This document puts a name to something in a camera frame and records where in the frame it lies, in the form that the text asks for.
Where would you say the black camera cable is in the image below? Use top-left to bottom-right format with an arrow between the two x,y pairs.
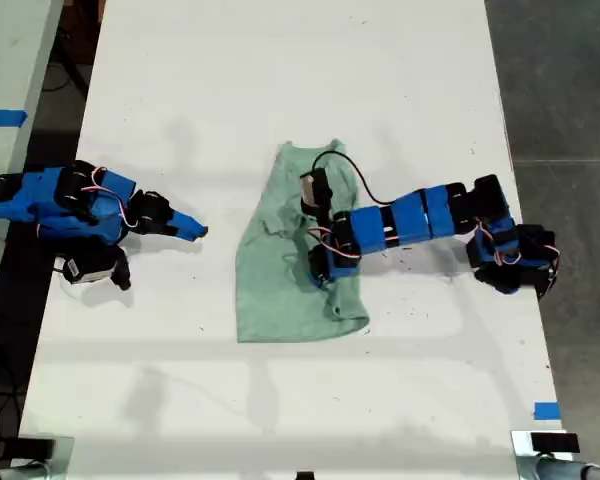
312,149 -> 394,208

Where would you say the short blue tape strip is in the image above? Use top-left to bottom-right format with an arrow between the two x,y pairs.
533,400 -> 562,421

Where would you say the black camera stalk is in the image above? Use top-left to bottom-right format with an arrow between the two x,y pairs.
302,199 -> 334,237
110,248 -> 133,292

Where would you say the thin black floor cable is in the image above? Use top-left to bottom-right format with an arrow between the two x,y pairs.
41,47 -> 89,100
0,344 -> 22,467

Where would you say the small black box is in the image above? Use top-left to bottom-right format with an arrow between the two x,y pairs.
15,436 -> 57,459
529,432 -> 580,454

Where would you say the silver metal bracket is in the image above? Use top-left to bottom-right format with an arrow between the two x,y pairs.
510,429 -> 575,462

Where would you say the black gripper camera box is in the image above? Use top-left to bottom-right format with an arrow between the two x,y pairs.
54,244 -> 119,288
299,167 -> 334,215

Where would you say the white side table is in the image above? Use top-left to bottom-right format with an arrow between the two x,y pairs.
0,0 -> 65,326

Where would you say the pale green t-shirt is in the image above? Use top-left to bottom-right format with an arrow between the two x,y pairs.
234,138 -> 372,344

